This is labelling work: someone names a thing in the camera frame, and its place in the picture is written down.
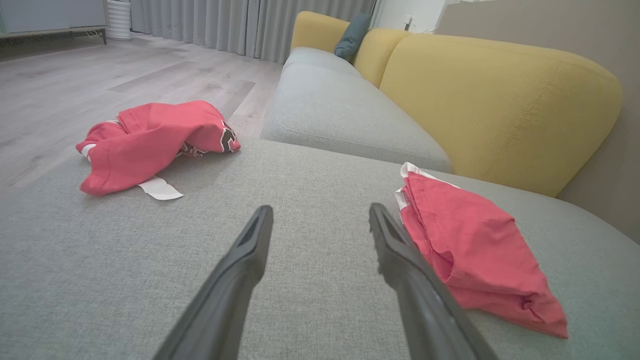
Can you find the grey pleated curtain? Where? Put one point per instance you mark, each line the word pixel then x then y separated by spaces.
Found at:
pixel 250 25

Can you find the grey sofa back cushion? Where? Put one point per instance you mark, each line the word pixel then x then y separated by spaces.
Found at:
pixel 340 120

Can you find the plain red shorts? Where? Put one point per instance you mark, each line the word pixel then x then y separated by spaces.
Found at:
pixel 475 250

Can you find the small yellow sofa backrest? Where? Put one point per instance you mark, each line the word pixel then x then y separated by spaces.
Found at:
pixel 317 32
pixel 375 52

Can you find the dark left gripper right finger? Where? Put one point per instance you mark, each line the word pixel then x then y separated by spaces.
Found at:
pixel 425 305

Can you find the large grey sofa ottoman cushion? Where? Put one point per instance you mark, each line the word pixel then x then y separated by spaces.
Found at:
pixel 310 225

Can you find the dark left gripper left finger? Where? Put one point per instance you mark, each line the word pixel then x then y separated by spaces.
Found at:
pixel 225 295

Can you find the white ribbed cylinder appliance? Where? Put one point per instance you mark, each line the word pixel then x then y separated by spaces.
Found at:
pixel 119 20

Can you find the grey sofa seat cushion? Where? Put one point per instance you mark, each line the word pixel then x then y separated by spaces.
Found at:
pixel 315 57

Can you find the grey low cabinet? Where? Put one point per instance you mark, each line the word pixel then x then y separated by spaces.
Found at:
pixel 50 17

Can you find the teal throw pillow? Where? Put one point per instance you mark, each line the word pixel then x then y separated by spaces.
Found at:
pixel 352 37

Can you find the red Bulls basketball jersey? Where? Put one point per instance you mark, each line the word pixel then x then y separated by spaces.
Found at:
pixel 150 145

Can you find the large yellow sofa backrest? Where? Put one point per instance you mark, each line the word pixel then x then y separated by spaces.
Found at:
pixel 500 110

